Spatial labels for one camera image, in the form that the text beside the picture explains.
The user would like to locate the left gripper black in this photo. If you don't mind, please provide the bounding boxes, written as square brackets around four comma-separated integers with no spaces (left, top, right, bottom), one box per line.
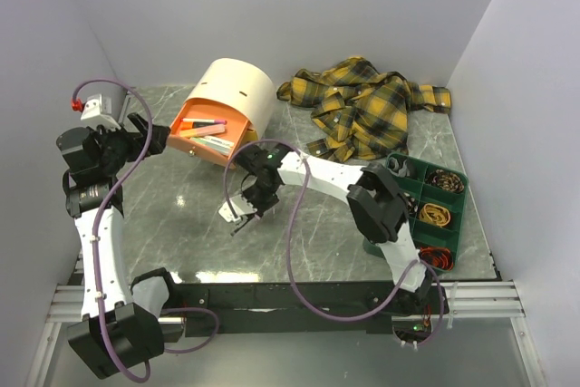
[88,112,169,174]

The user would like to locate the black thin pen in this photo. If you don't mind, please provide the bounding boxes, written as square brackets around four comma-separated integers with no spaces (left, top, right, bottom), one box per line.
[230,215,254,237]

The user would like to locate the pink top drawer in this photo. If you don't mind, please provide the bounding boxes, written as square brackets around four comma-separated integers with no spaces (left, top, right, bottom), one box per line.
[167,98,253,166]

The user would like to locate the green highlighter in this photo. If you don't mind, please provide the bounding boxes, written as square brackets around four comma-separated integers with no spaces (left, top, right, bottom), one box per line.
[190,136,235,150]

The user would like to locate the orange pink highlighter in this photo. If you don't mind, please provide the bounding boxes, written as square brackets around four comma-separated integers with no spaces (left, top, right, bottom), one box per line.
[179,124,226,138]

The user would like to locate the white pen pink cap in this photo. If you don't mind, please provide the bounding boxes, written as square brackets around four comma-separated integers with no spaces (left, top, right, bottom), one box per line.
[181,118,227,125]

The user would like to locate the yellow drawer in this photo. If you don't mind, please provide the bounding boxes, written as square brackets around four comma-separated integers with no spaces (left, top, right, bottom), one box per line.
[244,129,259,143]

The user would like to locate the cream round drawer organizer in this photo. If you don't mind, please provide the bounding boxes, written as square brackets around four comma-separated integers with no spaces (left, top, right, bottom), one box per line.
[183,58,276,139]

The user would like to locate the orange black highlighter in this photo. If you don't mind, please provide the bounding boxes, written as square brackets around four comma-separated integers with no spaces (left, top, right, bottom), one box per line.
[180,122,213,131]

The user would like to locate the white pen orange cap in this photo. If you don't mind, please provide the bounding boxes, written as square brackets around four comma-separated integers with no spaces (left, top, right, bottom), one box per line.
[206,143,231,156]

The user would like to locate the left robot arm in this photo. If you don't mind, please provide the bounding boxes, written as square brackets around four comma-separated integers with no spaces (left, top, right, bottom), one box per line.
[56,112,181,382]

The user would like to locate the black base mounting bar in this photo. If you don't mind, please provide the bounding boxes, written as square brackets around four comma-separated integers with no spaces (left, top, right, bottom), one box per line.
[166,280,450,337]

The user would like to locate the grey hair band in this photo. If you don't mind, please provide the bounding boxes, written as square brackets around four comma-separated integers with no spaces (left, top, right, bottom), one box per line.
[386,156,417,179]

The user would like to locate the yellow plaid shirt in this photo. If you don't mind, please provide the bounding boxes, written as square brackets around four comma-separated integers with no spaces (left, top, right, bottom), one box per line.
[276,56,452,163]

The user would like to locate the dark patterned hair band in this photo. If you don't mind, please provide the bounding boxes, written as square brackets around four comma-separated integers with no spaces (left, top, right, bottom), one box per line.
[404,192,419,217]

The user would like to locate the tan hair band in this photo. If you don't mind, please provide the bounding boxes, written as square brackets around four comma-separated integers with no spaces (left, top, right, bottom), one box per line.
[418,203,452,227]

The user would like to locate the green compartment tray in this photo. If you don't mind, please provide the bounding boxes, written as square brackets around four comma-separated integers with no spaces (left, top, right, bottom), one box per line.
[384,152,469,275]

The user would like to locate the orange black hair band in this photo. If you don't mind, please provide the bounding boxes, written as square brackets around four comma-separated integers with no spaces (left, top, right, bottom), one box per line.
[419,247,454,271]

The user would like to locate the dark floral hair band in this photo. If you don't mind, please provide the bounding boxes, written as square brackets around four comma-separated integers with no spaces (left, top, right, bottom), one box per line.
[426,169,465,194]

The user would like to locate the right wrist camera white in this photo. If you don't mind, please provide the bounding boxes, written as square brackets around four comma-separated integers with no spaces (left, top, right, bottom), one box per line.
[217,194,252,224]

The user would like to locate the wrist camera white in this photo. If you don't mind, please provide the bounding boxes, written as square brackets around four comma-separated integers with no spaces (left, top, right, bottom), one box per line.
[71,93,121,131]
[217,194,252,224]

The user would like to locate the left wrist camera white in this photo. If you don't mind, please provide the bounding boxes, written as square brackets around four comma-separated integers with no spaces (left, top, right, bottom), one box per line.
[71,93,121,131]

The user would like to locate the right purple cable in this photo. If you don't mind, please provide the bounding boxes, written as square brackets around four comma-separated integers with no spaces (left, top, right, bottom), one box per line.
[222,140,448,348]

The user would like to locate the purple cable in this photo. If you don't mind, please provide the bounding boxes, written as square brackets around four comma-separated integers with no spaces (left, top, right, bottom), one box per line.
[222,140,448,348]
[72,78,221,382]

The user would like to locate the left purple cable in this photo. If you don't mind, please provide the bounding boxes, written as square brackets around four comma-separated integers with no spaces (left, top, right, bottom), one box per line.
[72,78,221,382]

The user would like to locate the aluminium rail frame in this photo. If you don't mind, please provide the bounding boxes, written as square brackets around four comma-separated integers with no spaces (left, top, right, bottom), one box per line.
[26,85,545,387]

